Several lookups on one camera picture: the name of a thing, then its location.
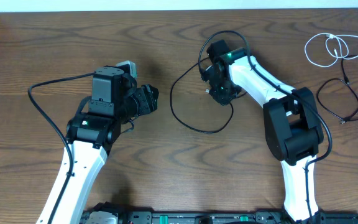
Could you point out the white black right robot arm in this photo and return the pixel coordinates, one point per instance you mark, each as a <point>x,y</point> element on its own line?
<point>293,127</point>

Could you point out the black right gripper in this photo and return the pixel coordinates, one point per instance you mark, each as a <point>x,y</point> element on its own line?
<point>223,99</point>

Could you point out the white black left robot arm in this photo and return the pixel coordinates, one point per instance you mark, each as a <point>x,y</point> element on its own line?
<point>115,100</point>

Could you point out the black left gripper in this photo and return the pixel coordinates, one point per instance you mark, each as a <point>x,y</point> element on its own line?
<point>148,99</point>

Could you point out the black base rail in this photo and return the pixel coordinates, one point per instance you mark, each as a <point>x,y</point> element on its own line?
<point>110,213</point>

